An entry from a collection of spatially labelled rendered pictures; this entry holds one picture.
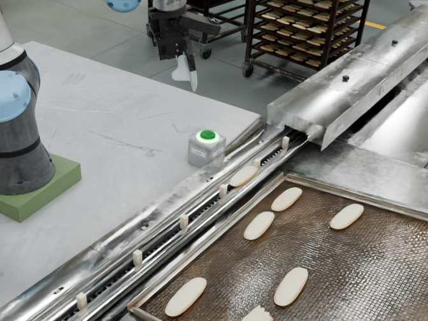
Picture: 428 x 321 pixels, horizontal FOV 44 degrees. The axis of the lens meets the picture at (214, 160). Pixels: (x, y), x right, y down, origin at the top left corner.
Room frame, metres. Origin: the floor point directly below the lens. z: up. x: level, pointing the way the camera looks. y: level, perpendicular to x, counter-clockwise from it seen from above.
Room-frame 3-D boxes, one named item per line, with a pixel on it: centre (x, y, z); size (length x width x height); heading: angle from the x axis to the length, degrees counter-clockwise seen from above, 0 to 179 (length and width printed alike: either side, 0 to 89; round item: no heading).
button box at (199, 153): (1.13, 0.02, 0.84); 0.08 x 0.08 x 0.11; 55
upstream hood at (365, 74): (1.74, -0.56, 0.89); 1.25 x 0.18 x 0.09; 145
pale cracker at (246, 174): (1.03, -0.07, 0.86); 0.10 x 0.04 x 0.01; 145
